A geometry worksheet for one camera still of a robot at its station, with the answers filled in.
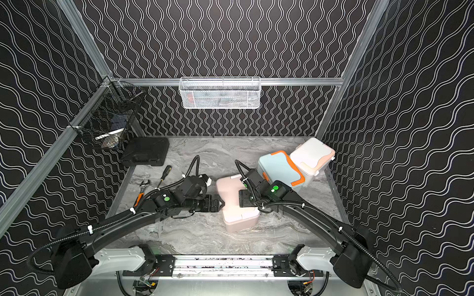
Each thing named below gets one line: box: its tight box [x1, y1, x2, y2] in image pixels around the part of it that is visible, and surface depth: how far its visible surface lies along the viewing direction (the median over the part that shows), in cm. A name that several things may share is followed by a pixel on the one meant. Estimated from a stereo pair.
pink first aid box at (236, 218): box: [216, 174, 261, 234], surface depth 77 cm
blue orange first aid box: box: [257, 150, 306, 192], surface depth 92 cm
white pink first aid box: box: [290, 137, 336, 188], surface depth 94 cm
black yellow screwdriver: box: [156, 165, 173, 189], surface depth 105 cm
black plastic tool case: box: [120, 136, 170, 167], surface depth 107 cm
